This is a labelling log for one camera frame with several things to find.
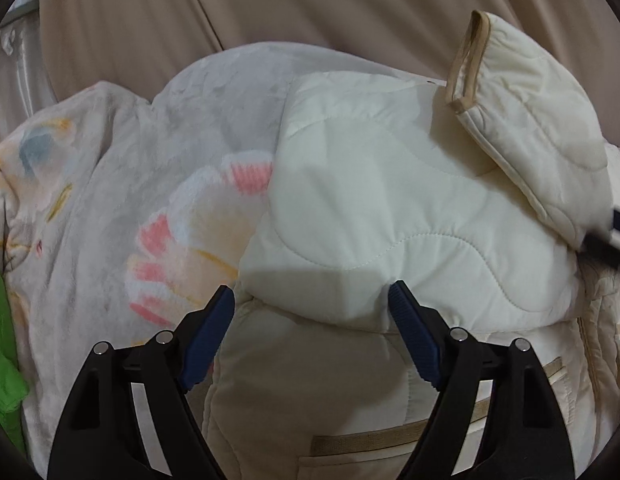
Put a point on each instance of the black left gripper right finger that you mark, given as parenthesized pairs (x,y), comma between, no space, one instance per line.
(524,437)

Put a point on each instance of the cream quilted jacket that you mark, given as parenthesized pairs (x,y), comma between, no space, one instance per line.
(478,195)

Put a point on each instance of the grey floral plush blanket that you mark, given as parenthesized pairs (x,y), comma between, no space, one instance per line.
(119,215)

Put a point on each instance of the green cloth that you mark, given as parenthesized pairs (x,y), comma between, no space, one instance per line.
(13,387)

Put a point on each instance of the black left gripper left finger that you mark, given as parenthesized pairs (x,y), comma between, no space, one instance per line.
(99,436)

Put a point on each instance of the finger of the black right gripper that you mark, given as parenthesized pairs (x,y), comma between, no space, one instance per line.
(604,245)

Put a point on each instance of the white striped sheer curtain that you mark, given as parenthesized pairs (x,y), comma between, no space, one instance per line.
(24,85)

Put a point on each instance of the beige curtain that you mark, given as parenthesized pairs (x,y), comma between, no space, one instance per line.
(142,44)

